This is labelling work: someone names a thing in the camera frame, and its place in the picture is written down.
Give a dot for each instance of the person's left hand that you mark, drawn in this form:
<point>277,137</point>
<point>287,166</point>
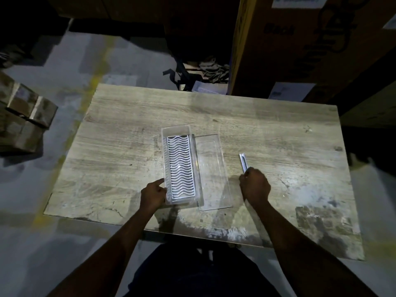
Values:
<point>151,197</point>

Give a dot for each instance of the person's right hand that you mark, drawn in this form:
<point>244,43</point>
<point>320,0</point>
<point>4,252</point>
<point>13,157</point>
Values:
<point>255,185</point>

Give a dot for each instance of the clear plastic case lid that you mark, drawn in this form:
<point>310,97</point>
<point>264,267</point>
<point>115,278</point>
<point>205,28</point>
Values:
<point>215,170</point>

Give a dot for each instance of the person's left forearm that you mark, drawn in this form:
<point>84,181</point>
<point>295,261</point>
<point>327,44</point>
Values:
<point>111,253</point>

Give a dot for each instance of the person's right forearm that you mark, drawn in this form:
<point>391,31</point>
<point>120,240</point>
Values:
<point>303,250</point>

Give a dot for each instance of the person's dark clothing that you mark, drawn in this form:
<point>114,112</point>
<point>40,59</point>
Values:
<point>191,275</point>

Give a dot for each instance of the large printed brown cardboard box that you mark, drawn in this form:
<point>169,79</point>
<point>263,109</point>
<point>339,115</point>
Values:
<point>278,58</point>

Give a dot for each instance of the white wavy slotted insert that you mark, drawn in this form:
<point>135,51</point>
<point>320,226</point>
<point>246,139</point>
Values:
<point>181,167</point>

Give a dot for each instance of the pale label with dark mark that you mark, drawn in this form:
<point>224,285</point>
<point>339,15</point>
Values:
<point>292,91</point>

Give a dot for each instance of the stack of taped cardboard boxes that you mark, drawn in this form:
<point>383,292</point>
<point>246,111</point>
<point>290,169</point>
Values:
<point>21,120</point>

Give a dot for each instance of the white printed label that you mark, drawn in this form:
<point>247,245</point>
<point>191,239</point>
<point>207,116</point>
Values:
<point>300,1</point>

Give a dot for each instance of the small white label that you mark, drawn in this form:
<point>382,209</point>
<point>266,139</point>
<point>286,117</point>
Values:
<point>390,23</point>

